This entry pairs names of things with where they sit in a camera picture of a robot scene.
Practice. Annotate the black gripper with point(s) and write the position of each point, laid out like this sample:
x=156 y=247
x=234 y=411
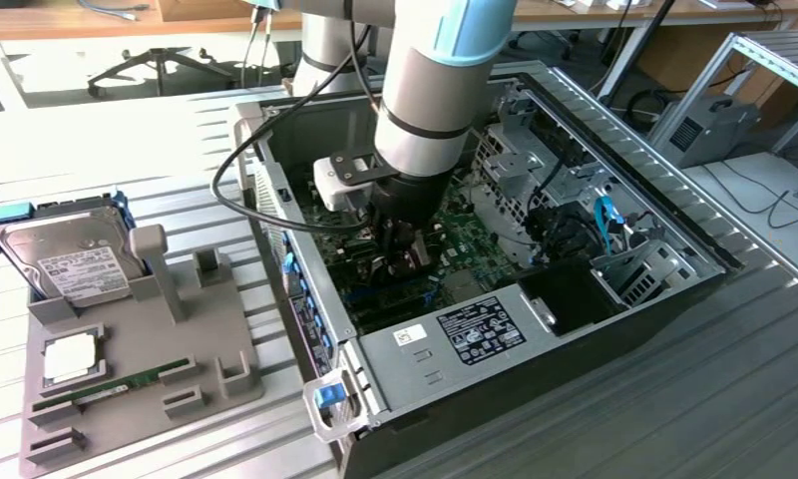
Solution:
x=410 y=199

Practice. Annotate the graphics card with metal bracket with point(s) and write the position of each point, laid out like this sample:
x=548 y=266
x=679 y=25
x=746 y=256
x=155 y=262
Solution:
x=366 y=277

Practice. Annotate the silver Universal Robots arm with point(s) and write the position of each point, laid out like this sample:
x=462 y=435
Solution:
x=426 y=110

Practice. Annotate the green motherboard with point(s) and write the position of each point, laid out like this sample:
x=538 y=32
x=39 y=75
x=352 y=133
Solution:
x=479 y=239

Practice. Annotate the metal disk bay cage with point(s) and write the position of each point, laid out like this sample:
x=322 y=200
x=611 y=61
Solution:
x=512 y=164

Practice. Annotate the square chipset heatsink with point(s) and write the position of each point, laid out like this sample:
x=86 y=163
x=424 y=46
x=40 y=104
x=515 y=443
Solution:
x=464 y=288

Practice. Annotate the long black expansion slot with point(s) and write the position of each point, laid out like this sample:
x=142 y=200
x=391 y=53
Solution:
x=392 y=308

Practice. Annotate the grey power supply unit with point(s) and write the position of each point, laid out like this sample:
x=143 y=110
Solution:
x=426 y=369

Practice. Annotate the small perforated disk bay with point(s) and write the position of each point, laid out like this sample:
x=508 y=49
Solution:
x=639 y=279

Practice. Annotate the black wheeled chair base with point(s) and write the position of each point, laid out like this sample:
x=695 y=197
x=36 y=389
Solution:
x=559 y=37

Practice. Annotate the blue case latch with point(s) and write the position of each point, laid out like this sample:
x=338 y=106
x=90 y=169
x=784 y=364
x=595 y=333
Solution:
x=328 y=394

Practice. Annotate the wooden desk white legs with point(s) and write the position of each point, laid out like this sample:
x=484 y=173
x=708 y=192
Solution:
x=572 y=12

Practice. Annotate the open black PC case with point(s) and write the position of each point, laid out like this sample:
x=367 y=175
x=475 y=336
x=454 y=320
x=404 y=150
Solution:
x=572 y=389

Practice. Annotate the black office chair base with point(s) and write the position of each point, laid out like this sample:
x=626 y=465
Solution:
x=160 y=62

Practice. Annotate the grey controller box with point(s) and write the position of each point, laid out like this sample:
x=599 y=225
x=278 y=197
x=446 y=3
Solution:
x=712 y=130

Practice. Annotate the silver hard disk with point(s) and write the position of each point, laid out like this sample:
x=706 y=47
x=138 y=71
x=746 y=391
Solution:
x=74 y=259

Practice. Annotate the grey parts rack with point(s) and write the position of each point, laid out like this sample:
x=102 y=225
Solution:
x=147 y=414

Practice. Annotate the green RAM stick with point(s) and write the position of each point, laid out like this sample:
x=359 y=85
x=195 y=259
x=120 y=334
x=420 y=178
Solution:
x=107 y=386

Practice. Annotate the silver CPU chip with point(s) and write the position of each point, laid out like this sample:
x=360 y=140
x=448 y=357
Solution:
x=74 y=356

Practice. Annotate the blue disk caddy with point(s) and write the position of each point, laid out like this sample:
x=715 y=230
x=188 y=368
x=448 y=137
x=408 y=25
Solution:
x=14 y=212

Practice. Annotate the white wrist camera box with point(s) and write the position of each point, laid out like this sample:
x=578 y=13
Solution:
x=336 y=194

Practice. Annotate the aluminium profile frame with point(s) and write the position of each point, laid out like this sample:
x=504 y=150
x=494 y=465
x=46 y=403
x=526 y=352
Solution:
x=782 y=52

